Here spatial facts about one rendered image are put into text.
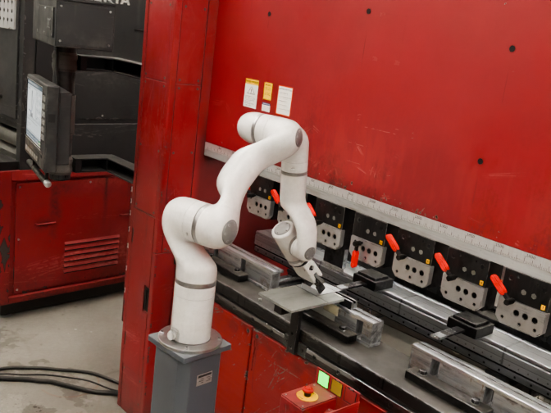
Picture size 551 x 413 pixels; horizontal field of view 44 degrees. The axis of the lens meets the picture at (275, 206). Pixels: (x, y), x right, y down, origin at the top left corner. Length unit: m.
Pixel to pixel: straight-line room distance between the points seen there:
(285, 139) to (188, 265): 0.47
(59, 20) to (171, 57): 0.46
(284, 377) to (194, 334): 0.74
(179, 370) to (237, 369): 0.91
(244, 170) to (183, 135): 1.07
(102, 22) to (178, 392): 1.58
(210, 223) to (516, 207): 0.87
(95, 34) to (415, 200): 1.48
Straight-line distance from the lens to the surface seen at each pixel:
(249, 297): 2.79
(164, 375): 2.10
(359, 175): 2.42
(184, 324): 2.02
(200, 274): 1.96
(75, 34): 2.95
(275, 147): 2.06
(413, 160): 2.26
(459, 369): 2.28
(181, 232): 1.95
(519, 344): 2.54
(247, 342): 2.83
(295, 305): 2.43
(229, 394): 3.01
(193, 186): 3.14
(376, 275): 2.76
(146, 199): 3.17
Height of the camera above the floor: 1.91
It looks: 14 degrees down
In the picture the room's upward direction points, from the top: 7 degrees clockwise
